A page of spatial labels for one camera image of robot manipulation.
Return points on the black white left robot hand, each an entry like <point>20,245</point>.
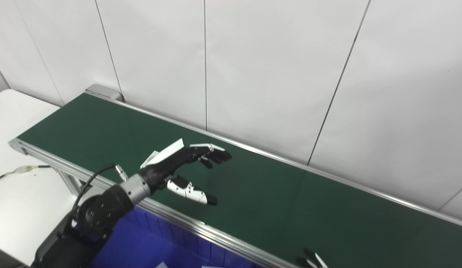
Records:
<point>171,160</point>

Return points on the blue plastic bin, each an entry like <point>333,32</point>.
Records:
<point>141,242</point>

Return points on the aluminium conveyor leg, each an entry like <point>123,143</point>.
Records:
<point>72,182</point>

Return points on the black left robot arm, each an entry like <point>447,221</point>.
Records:
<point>97,212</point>

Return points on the green conveyor belt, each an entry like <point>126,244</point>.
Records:
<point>290,208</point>
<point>48,160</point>

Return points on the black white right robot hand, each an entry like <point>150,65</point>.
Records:
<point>311,262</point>

